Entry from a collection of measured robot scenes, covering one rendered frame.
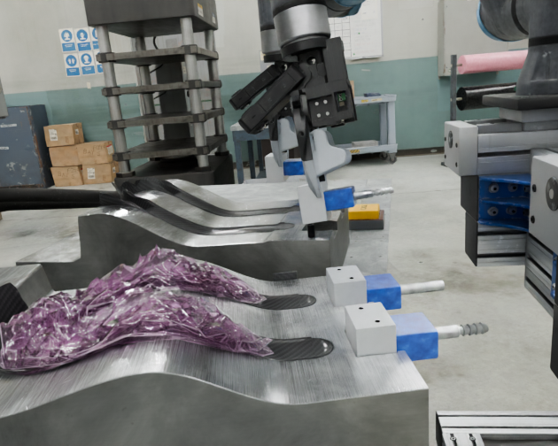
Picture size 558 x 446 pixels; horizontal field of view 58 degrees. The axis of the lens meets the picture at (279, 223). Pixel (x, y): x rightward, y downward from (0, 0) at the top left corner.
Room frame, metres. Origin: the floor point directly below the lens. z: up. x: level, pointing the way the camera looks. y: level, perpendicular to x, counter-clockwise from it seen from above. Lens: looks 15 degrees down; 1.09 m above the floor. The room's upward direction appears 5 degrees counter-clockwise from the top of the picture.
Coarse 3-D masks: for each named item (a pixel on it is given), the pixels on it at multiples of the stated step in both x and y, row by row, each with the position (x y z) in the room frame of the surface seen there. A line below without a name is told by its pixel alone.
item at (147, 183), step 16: (128, 192) 0.81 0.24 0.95; (176, 192) 0.90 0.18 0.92; (144, 208) 0.80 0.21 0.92; (160, 208) 0.79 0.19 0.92; (208, 208) 0.88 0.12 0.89; (272, 208) 0.86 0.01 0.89; (288, 208) 0.85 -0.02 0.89; (176, 224) 0.77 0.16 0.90; (192, 224) 0.78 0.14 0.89; (288, 224) 0.74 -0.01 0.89
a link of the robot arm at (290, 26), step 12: (288, 12) 0.72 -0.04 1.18; (300, 12) 0.72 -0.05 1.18; (312, 12) 0.72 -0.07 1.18; (324, 12) 0.73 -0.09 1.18; (276, 24) 0.74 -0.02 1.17; (288, 24) 0.72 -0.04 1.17; (300, 24) 0.72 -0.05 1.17; (312, 24) 0.72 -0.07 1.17; (324, 24) 0.73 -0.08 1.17; (276, 36) 0.75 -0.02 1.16; (288, 36) 0.72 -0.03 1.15; (300, 36) 0.71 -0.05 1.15; (312, 36) 0.72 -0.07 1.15; (324, 36) 0.73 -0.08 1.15
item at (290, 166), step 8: (272, 160) 1.01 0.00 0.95; (288, 160) 1.02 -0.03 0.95; (296, 160) 1.01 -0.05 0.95; (272, 168) 1.01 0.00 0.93; (280, 168) 1.00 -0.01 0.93; (288, 168) 1.00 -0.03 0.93; (296, 168) 1.00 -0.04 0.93; (272, 176) 1.01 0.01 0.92; (280, 176) 1.00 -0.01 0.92; (288, 176) 1.04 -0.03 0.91
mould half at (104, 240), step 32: (160, 192) 0.87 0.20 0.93; (192, 192) 0.92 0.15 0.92; (96, 224) 0.73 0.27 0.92; (128, 224) 0.71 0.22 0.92; (160, 224) 0.74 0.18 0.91; (224, 224) 0.80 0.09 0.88; (256, 224) 0.77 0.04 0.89; (32, 256) 0.79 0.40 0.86; (64, 256) 0.77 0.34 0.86; (96, 256) 0.73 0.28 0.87; (128, 256) 0.72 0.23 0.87; (192, 256) 0.69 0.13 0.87; (224, 256) 0.68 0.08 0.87; (256, 256) 0.67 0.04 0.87; (288, 256) 0.66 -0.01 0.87; (320, 256) 0.65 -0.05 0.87; (64, 288) 0.75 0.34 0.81
